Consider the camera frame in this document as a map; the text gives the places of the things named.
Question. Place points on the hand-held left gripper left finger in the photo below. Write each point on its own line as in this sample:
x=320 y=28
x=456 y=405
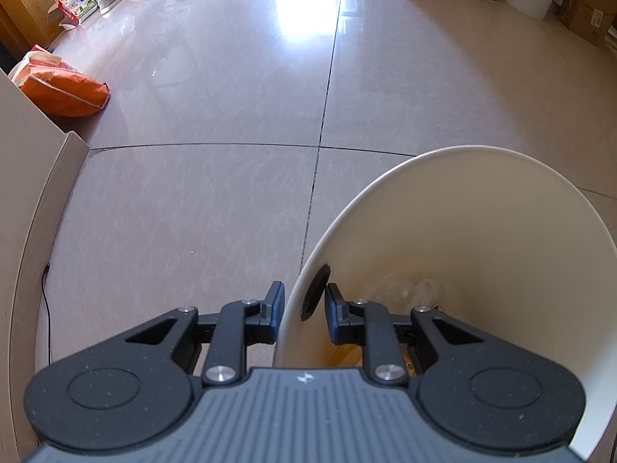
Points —
x=274 y=311

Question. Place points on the colourful printed box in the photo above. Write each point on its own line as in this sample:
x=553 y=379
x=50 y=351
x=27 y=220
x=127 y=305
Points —
x=77 y=4

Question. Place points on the white trash bin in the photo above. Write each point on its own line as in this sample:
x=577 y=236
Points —
x=482 y=212

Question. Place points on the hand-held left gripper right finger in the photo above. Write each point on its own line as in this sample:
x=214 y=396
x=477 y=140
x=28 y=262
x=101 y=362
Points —
x=332 y=316

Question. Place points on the brown cardboard box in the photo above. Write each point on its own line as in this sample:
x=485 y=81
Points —
x=588 y=9

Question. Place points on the wooden cabinet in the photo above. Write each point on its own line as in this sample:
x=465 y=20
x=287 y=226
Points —
x=24 y=5

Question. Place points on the orange bag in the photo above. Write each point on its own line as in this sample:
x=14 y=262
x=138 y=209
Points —
x=58 y=89

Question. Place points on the white shoe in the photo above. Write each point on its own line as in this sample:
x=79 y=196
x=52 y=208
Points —
x=111 y=1

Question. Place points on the beige board panel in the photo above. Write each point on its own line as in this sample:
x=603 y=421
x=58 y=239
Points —
x=24 y=202

